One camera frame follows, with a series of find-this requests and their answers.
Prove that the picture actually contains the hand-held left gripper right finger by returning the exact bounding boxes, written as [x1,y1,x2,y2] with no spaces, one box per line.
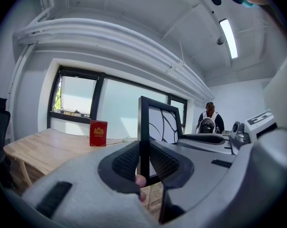
[149,129,287,224]

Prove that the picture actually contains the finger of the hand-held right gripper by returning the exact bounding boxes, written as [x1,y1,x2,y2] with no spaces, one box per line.
[176,133,235,155]

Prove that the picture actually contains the grey black backpack device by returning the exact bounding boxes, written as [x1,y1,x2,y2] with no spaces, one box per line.
[198,117,217,134]

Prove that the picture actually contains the black framed window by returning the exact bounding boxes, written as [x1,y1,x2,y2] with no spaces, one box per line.
[48,65,188,137]

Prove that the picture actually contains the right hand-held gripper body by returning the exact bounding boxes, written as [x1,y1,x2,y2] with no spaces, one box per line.
[230,109,277,155]

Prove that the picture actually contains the white ceiling pipe bundle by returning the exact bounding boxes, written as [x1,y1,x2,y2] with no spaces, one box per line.
[12,18,215,102]

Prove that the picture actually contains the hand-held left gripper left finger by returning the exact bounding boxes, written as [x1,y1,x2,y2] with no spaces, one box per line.
[22,140,156,228]

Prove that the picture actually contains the black picture frame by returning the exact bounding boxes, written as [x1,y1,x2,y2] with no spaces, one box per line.
[138,95,184,187]

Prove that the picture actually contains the red hardcover book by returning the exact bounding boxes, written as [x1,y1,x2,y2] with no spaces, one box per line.
[89,120,108,147]

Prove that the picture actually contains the person's left hand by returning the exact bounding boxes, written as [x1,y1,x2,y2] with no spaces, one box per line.
[135,174,147,203]

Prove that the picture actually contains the wooden desk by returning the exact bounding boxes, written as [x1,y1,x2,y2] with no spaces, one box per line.
[3,128,139,190]

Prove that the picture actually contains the white artificial flower sprig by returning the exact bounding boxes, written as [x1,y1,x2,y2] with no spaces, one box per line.
[106,136,132,145]

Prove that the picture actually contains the long ceiling light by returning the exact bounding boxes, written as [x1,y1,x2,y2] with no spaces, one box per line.
[219,18,239,59]

